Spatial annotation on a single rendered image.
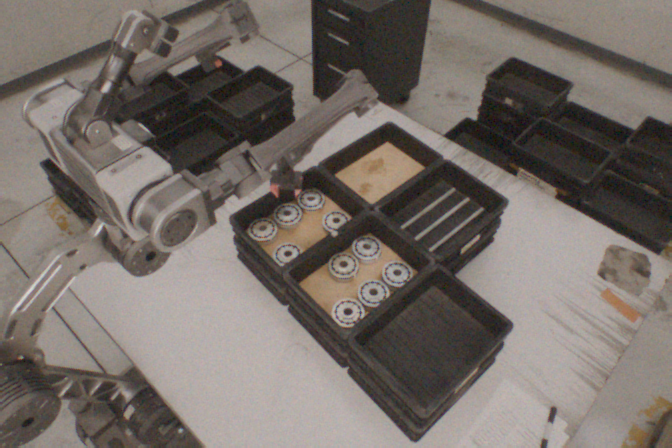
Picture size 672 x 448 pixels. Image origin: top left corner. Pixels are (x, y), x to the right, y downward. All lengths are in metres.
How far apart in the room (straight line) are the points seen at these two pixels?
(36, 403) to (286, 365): 0.69
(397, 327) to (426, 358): 0.13
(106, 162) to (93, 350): 1.68
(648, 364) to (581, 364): 1.02
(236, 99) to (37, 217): 1.31
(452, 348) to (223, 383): 0.71
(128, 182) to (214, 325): 0.84
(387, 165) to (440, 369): 0.87
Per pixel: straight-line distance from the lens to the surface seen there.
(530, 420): 1.81
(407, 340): 1.69
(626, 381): 2.86
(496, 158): 3.15
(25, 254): 3.30
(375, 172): 2.12
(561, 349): 1.96
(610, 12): 4.68
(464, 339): 1.73
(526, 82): 3.40
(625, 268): 2.25
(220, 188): 1.17
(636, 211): 2.98
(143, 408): 2.13
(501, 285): 2.03
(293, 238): 1.89
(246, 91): 3.14
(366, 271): 1.81
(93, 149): 1.27
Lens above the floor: 2.31
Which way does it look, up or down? 47 degrees down
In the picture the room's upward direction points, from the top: 1 degrees clockwise
